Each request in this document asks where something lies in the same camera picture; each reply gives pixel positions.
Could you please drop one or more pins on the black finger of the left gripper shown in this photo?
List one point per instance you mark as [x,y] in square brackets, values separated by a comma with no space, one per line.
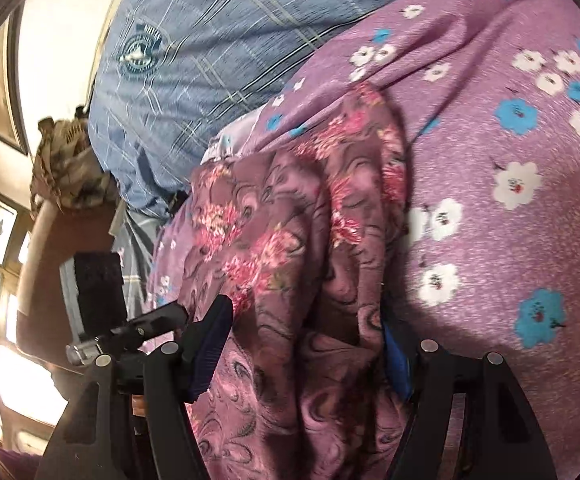
[150,325]

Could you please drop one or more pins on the framed landscape painting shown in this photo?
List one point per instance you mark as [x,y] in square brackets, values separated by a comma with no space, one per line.
[12,131]

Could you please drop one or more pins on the brown patterned cloth bundle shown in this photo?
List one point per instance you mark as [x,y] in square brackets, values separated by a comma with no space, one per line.
[66,171]

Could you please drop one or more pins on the blue plaid quilt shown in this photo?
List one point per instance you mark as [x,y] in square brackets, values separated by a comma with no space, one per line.
[174,72]

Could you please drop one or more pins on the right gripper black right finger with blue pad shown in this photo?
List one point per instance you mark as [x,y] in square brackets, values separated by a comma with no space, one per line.
[475,404]

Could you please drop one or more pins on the maroon floral small garment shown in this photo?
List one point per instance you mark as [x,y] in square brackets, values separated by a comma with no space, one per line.
[299,238]

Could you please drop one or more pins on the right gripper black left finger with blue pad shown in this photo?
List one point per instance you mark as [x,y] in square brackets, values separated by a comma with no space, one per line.
[130,421]

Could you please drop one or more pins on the purple floral bed sheet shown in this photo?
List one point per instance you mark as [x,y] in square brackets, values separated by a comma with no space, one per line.
[486,94]

